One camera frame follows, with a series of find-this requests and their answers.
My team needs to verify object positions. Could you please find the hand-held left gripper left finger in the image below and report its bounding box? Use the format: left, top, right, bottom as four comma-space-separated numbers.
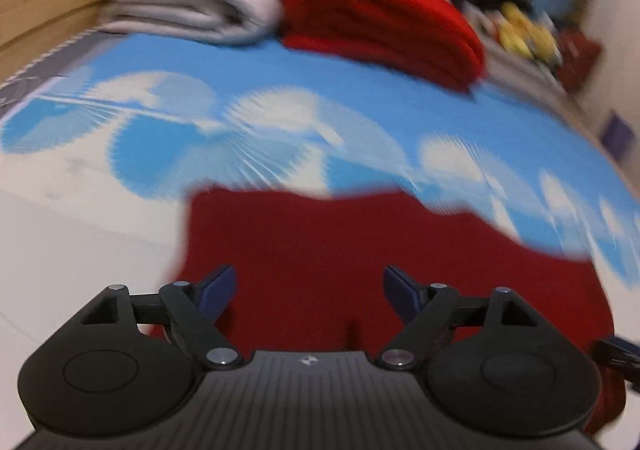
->
79, 264, 245, 372

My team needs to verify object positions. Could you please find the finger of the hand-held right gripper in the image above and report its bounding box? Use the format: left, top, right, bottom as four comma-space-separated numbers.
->
589, 336, 640, 372

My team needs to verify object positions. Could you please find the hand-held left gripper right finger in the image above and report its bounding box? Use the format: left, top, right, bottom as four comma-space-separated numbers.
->
375, 265, 541, 372

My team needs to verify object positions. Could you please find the dark red knit sweater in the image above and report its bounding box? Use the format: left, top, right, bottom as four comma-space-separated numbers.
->
167, 186, 628, 437

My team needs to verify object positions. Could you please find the blue and white printed bedsheet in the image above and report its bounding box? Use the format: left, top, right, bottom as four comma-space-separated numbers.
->
0, 28, 640, 450

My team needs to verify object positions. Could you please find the bright red folded blanket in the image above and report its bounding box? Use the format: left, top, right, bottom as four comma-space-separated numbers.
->
281, 0, 487, 92

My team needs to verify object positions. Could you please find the white fleece folded blanket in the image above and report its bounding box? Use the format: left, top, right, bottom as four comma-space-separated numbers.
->
96, 0, 285, 45

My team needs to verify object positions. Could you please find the yellow plush toy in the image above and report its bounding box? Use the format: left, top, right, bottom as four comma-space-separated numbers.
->
530, 20, 562, 64
497, 2, 538, 58

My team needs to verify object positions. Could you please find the dark red cushion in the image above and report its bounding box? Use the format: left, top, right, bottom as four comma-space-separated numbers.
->
556, 27, 604, 92

